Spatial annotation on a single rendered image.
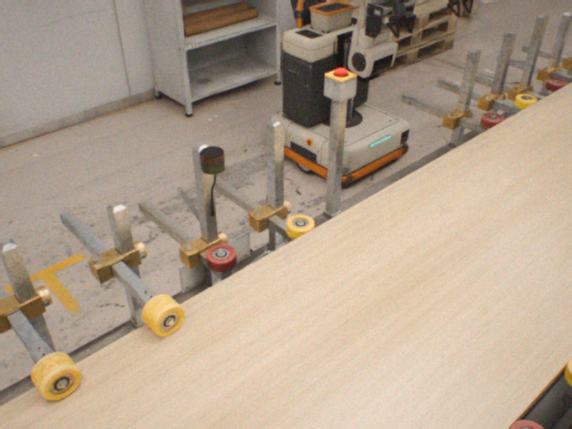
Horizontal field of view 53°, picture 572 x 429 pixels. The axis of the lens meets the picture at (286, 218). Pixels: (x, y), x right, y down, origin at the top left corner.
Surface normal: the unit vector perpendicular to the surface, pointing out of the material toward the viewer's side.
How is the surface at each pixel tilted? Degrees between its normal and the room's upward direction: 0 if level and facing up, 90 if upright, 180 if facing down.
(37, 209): 0
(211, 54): 90
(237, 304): 0
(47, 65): 90
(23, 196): 0
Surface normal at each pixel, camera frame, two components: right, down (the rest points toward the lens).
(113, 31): 0.67, 0.44
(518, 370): 0.00, -0.81
